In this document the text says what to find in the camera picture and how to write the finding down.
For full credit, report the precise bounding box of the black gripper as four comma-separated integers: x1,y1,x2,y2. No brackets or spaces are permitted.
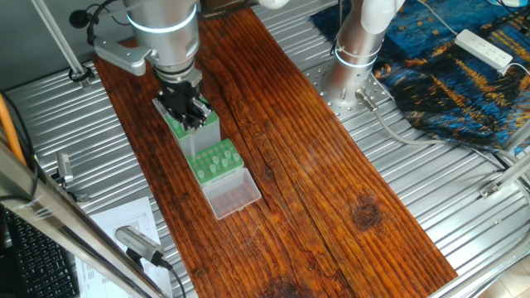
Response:
156,73,213,132

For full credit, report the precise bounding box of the tall green pipette tip holder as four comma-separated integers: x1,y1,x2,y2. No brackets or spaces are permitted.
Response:
152,95,221,163

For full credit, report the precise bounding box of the printed white paper sheet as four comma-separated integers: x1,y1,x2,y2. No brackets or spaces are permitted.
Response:
79,195,179,298

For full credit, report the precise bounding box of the brown wooden board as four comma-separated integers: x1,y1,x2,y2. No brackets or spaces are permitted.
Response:
91,7,459,298

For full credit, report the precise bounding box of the silver pole with clamp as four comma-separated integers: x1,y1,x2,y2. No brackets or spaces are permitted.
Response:
31,0,96,84

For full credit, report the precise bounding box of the yellow pole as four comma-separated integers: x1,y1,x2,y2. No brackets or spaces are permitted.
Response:
0,89,27,166

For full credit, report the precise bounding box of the black keyboard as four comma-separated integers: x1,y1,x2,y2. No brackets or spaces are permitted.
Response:
0,203,80,298

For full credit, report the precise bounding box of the blue patterned cloth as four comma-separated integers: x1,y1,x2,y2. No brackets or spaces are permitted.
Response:
311,0,530,154

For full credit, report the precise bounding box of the white power strip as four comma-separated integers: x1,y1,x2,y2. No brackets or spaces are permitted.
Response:
454,29,514,71

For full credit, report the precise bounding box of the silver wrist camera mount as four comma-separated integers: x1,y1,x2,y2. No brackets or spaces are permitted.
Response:
94,35,157,77

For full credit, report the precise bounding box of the silver cylindrical camera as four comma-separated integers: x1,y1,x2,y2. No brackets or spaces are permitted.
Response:
114,225,173,270

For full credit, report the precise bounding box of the small metal corner bracket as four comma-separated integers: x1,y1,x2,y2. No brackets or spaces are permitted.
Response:
54,151,80,195

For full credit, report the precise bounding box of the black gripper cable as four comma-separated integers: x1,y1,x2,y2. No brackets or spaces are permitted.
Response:
70,0,127,49

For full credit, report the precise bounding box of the black camera cable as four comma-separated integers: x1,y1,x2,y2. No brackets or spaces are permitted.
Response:
153,248,193,298

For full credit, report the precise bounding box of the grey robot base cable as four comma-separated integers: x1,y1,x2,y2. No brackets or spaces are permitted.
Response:
356,87,530,154

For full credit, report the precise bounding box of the diagonal aluminium frame beam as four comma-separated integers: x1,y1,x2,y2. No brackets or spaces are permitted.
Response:
0,149,166,298

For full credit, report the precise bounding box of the white power strip cable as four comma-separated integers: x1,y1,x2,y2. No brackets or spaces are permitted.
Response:
412,0,460,38

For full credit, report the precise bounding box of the silver frame bracket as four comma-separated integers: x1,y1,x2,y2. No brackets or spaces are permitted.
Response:
479,149,530,199

